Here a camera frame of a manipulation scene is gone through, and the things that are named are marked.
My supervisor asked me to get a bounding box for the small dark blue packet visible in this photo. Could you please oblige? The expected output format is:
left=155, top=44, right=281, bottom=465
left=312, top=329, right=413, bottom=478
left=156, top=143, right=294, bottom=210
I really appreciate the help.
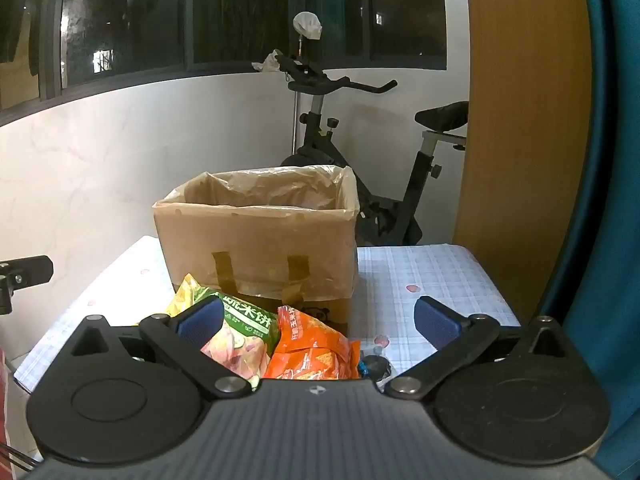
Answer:
left=358, top=342, right=398, bottom=388

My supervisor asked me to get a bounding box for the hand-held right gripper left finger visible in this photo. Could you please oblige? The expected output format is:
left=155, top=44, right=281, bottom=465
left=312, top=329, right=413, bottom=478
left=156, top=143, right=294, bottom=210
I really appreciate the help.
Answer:
left=70, top=295, right=253, bottom=401

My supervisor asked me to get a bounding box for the crumpled plastic bag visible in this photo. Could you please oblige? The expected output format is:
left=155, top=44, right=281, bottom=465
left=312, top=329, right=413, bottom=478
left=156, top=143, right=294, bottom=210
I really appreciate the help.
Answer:
left=251, top=50, right=284, bottom=74

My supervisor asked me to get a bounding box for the teal curtain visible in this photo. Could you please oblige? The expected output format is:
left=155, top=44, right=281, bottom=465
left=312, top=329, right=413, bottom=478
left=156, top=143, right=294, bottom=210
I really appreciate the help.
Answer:
left=537, top=0, right=640, bottom=461

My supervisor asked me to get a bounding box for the white bag on pole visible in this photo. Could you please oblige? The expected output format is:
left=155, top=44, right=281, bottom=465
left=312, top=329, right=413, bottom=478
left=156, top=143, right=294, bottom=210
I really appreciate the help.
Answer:
left=292, top=11, right=324, bottom=41

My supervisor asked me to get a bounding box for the dark framed window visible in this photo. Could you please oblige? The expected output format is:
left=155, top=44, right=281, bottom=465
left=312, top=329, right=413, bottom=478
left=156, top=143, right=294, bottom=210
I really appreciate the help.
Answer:
left=0, top=0, right=448, bottom=116

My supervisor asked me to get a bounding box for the checked tablecloth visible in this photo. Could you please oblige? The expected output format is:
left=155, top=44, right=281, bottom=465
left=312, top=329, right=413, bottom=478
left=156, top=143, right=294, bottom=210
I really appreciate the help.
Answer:
left=12, top=235, right=523, bottom=396

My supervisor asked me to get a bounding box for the orange snack bag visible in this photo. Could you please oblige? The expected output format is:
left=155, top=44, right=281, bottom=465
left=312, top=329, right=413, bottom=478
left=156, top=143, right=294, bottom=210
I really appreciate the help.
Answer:
left=262, top=305, right=362, bottom=381

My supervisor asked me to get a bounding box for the wooden panel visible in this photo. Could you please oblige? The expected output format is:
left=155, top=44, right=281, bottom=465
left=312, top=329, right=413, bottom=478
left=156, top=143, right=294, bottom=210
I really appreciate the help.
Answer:
left=452, top=0, right=594, bottom=326

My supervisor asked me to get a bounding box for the yellow snack bag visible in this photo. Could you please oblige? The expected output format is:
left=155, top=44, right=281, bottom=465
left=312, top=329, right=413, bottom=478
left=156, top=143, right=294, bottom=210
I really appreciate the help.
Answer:
left=166, top=273, right=203, bottom=318

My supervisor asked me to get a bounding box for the red patterned cloth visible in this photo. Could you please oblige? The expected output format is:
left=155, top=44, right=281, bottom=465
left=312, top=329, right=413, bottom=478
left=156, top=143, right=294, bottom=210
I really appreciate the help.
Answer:
left=0, top=347, right=12, bottom=466

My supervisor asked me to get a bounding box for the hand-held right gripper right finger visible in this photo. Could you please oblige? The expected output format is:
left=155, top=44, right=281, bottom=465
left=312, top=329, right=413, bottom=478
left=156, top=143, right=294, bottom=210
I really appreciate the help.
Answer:
left=384, top=296, right=568, bottom=401

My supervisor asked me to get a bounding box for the black exercise bike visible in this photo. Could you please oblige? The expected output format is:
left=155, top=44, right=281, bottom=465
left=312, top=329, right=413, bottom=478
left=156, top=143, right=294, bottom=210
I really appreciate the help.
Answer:
left=277, top=50, right=471, bottom=248

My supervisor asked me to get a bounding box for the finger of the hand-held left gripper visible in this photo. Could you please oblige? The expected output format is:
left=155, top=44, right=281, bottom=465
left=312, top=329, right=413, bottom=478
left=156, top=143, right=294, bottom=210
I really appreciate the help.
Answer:
left=0, top=255, right=54, bottom=314

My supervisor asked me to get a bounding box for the green snack bag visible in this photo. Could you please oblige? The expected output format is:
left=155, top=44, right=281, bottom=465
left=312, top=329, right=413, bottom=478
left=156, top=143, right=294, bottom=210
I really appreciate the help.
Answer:
left=192, top=285, right=281, bottom=391

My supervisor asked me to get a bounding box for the cardboard box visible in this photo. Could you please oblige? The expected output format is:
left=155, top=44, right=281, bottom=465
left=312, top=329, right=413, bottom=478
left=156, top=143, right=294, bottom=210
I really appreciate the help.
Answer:
left=152, top=165, right=361, bottom=337

